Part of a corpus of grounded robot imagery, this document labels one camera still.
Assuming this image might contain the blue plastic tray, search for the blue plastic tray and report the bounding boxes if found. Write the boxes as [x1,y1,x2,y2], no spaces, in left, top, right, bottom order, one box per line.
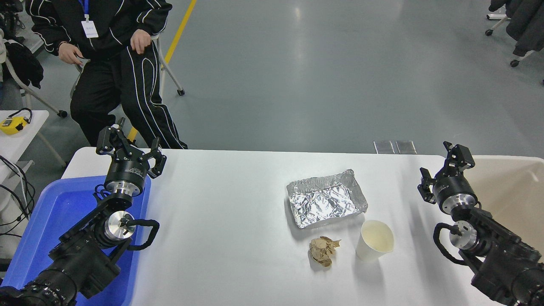
[0,175,151,306]

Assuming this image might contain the black garment on chair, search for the black garment on chair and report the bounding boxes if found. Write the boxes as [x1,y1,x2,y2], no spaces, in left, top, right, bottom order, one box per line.
[2,38,44,89]

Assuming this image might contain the wheeled chair with pale frame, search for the wheeled chair with pale frame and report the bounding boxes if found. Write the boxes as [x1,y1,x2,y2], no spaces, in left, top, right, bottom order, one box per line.
[70,34,186,99]

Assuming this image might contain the dark hanging garments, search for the dark hanging garments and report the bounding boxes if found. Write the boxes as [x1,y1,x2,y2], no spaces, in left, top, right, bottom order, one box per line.
[489,0,544,58]

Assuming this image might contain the seated person's right hand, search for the seated person's right hand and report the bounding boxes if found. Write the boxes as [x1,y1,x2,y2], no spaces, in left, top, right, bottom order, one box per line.
[58,42,85,65]

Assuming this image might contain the white wheeled rack base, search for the white wheeled rack base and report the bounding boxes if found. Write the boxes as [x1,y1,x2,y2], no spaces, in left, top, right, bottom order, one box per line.
[485,13,534,68]

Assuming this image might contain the thin black cables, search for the thin black cables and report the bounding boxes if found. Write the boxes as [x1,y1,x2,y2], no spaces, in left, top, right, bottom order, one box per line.
[0,155,37,238]

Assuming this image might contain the black equipment stack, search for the black equipment stack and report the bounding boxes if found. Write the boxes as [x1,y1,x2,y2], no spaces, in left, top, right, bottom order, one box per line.
[0,0,25,39]

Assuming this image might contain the white side table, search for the white side table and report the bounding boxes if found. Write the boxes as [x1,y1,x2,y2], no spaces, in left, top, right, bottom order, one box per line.
[0,110,68,170]

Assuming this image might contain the crinkled foil tray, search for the crinkled foil tray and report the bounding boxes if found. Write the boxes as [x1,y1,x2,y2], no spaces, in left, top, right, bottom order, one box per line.
[286,169,368,230]

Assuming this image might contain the white name badge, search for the white name badge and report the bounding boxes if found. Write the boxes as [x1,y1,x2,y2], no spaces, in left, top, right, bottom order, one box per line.
[81,20,99,39]

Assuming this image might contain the large pale bin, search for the large pale bin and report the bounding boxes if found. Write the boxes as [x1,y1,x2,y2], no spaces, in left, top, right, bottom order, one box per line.
[461,155,544,261]

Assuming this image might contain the yellow handheld device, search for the yellow handheld device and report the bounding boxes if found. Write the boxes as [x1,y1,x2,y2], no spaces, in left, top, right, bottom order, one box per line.
[0,108,33,136]

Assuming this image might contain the crumpled tan paper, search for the crumpled tan paper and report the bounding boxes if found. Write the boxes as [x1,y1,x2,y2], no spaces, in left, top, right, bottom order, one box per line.
[309,236,341,268]

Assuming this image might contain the wheeled chair holding black garment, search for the wheeled chair holding black garment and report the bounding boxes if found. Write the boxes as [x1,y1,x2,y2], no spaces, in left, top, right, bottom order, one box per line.
[0,40,68,119]

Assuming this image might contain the seated person's left hand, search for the seated person's left hand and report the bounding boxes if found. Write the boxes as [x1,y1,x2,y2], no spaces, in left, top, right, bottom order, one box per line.
[130,30,152,54]

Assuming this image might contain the white paper cup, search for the white paper cup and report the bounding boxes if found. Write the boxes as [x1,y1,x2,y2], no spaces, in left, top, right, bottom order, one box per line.
[355,220,395,262]

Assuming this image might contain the seated person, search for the seated person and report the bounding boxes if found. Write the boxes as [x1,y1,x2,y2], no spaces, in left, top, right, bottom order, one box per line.
[25,0,188,150]

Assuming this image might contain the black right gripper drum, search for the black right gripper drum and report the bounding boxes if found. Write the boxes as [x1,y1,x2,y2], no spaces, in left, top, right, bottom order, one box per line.
[433,174,474,204]

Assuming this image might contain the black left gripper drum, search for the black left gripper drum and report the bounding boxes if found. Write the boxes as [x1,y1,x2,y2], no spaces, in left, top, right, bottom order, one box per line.
[105,152,150,186]

